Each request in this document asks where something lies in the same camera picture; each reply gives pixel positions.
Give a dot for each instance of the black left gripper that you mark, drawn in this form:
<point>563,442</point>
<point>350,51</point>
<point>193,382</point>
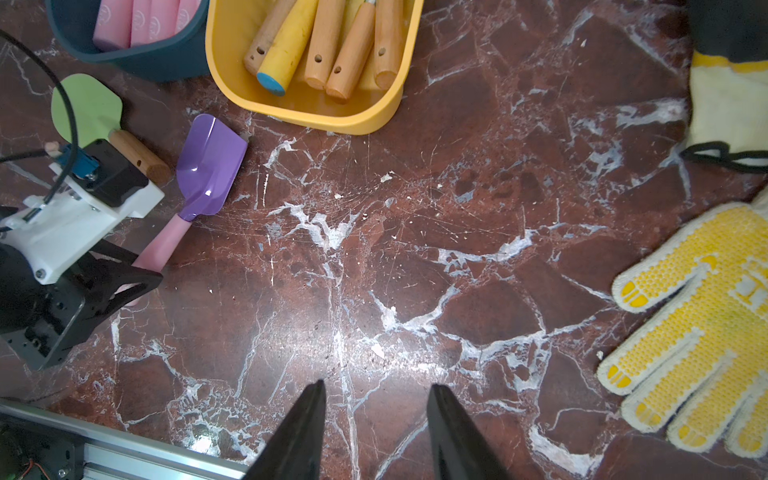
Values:
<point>60,277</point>

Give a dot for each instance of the black rubber glove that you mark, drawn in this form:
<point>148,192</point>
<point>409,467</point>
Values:
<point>728,84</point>

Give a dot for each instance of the purple pointed shovel pink handle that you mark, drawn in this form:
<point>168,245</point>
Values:
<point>185,13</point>

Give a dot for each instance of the purple square shovel pink handle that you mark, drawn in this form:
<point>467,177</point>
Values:
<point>209,162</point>

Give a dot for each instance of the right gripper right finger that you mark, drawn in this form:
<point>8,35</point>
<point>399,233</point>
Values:
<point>459,449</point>

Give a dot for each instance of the dark teal storage box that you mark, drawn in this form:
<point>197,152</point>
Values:
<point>180,57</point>

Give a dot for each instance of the yellow storage box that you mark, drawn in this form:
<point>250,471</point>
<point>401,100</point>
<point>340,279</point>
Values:
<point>231,26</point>

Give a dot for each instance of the yellow dotted work glove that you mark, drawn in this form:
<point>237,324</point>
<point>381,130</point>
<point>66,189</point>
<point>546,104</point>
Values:
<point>697,369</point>

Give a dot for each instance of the aluminium front rail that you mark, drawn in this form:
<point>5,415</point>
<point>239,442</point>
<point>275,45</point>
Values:
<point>113,454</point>

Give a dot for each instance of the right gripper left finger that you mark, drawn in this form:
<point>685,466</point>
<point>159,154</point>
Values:
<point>295,449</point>

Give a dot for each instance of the green shovel wooden handle front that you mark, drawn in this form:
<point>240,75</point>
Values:
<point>266,34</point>

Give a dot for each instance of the green shovel wooden handle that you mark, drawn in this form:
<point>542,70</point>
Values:
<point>98,113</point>
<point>266,34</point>
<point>350,61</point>
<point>388,41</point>
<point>324,41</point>

